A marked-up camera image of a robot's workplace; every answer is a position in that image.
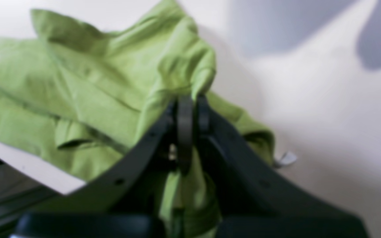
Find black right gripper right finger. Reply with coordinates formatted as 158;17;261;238
195;96;369;238

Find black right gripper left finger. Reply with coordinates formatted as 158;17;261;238
12;96;193;238

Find green t-shirt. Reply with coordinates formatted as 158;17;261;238
0;0;274;238

